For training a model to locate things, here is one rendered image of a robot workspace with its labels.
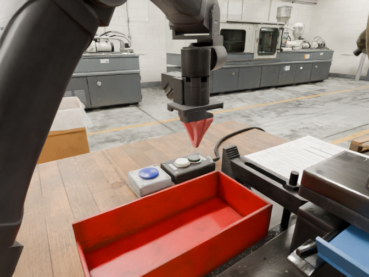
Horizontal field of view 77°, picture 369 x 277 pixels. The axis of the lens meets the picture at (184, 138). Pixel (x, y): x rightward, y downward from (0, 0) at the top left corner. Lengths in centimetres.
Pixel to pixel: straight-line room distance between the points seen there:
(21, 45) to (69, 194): 36
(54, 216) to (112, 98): 428
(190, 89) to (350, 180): 29
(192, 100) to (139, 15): 650
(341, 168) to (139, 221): 28
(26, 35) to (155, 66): 685
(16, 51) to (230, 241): 30
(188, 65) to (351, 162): 29
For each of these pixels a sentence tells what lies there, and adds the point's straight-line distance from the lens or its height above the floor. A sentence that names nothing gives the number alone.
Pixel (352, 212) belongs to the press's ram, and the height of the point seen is 102.
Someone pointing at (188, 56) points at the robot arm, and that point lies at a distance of 44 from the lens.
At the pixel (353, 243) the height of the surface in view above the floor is 99.
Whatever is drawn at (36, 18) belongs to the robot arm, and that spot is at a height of 119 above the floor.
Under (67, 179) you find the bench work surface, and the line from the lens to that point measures 57.
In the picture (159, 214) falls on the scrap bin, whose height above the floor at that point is 92.
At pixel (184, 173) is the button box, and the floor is 93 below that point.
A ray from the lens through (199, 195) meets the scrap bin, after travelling 43.
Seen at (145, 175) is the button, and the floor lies 94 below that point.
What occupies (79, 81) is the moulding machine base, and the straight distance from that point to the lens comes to 455.
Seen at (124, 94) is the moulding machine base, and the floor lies 27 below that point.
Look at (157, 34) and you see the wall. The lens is 707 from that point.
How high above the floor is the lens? 117
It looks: 22 degrees down
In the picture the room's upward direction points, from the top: straight up
